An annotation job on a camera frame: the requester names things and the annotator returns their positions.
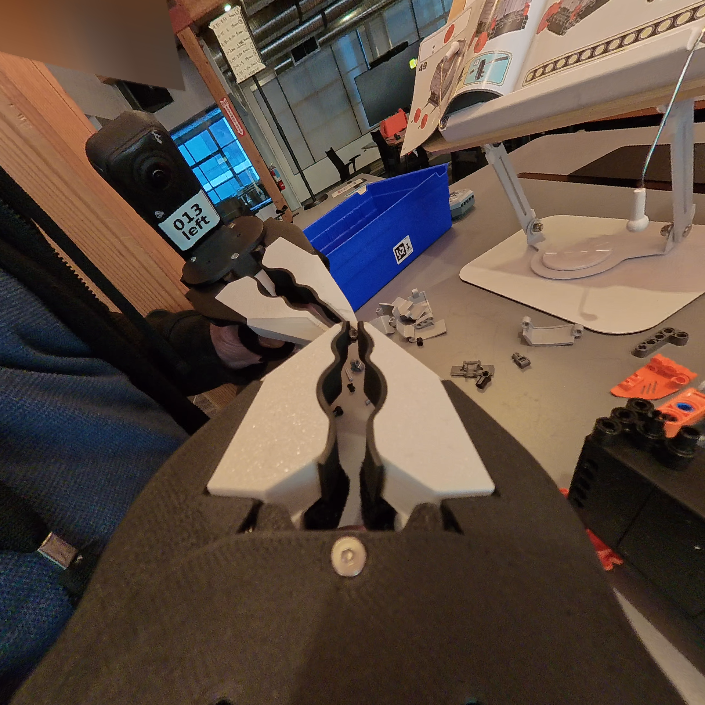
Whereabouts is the person's left hand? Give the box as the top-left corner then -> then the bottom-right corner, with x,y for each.
211,324 -> 288,370

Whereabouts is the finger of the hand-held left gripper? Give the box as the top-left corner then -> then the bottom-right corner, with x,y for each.
214,275 -> 338,345
261,238 -> 359,326

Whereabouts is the dark grey bent liftarm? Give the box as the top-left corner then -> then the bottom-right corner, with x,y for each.
632,329 -> 690,359

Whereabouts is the pile of grey panel pieces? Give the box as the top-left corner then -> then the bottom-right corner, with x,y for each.
369,289 -> 448,345

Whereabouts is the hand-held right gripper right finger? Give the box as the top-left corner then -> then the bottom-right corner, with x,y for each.
357,321 -> 496,529

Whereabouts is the printed instruction booklet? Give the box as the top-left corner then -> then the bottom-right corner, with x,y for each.
399,0 -> 705,158

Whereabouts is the orange case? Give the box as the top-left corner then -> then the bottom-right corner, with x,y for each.
380,110 -> 409,145

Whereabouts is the large dark screen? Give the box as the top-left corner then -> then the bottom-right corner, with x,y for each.
355,44 -> 425,130

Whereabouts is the black office chair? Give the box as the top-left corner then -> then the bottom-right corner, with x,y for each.
325,146 -> 361,182

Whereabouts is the grey curved panel piece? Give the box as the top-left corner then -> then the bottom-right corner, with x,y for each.
519,317 -> 585,348

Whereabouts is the blue bin with white label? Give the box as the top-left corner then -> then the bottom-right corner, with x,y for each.
303,163 -> 452,312

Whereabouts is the orange wedge plate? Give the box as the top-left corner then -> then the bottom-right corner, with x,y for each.
610,354 -> 697,398

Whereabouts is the white knob rod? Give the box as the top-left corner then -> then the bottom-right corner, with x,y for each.
628,28 -> 705,232

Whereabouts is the building block robot vehicle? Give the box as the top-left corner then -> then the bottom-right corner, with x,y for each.
559,388 -> 705,618

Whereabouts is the white articulated stand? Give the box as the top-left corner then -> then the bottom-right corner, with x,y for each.
485,99 -> 696,279

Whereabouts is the person's blue shirt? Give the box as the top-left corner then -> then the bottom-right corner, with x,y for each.
0,270 -> 191,695

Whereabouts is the white paper sign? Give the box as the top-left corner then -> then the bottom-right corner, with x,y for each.
209,6 -> 266,83

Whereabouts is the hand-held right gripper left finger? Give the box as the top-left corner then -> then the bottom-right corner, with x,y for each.
205,321 -> 353,529

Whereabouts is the person's left forearm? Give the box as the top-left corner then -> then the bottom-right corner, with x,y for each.
146,308 -> 260,394

